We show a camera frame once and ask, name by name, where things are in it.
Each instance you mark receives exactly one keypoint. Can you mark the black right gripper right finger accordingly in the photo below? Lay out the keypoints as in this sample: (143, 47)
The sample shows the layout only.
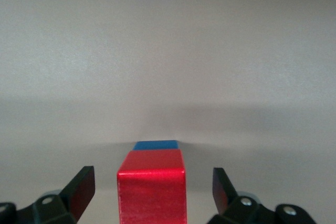
(244, 211)

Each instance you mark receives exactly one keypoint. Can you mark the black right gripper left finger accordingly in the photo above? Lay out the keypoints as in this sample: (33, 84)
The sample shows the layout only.
(52, 211)

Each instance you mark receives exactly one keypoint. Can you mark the red wooden block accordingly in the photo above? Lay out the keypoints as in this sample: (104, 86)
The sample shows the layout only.
(151, 190)

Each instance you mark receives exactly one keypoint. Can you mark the blue wooden block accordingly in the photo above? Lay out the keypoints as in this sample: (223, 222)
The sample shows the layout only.
(156, 145)

